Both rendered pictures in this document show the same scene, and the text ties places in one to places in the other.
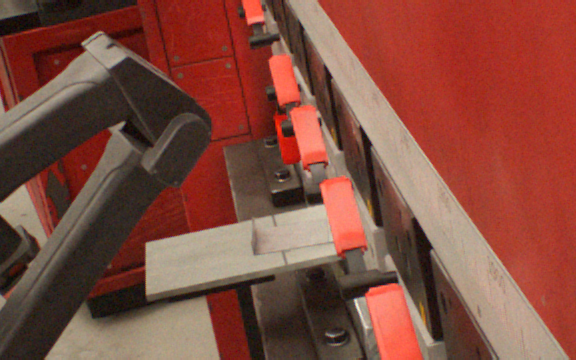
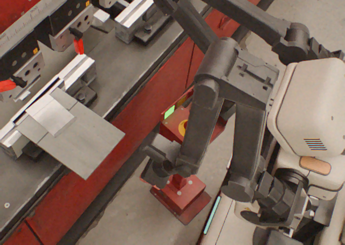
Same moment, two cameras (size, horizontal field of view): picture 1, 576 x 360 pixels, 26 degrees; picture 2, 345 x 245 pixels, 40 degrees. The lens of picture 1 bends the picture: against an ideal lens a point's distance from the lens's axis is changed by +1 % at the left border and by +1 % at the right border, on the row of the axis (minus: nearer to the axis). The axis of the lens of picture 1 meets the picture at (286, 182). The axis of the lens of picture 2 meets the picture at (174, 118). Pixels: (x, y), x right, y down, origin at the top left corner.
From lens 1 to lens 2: 2.11 m
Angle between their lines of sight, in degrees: 96
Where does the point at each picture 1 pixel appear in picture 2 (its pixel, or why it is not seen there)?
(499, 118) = not seen: outside the picture
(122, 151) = not seen: outside the picture
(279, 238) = (59, 120)
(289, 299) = (47, 158)
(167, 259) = (95, 153)
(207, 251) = (81, 142)
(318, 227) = (42, 112)
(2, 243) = not seen: hidden behind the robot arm
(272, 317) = not seen: hidden behind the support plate
